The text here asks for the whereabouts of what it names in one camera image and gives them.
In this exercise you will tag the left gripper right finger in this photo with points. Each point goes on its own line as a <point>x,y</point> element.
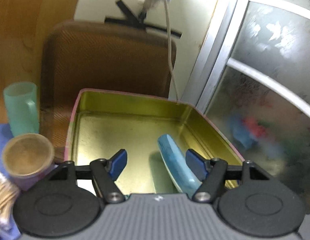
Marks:
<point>210,172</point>

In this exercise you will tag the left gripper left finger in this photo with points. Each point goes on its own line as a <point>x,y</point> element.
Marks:
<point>104,174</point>

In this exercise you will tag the blue pencil case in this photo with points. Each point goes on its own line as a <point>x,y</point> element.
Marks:
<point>181,175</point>

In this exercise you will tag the cotton swab bag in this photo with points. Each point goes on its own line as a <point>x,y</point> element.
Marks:
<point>8,195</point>

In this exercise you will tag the pink macaron biscuit tin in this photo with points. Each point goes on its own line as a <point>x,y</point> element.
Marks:
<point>103,122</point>

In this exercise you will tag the round paper food tub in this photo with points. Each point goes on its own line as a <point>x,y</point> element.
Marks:
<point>28,158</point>

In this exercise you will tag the frosted glass window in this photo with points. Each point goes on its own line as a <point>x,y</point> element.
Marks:
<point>258,89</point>

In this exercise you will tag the teal plastic mug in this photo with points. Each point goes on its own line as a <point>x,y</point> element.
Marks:
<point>21,107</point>

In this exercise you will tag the wooden board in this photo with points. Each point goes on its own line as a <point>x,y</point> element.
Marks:
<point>24,25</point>

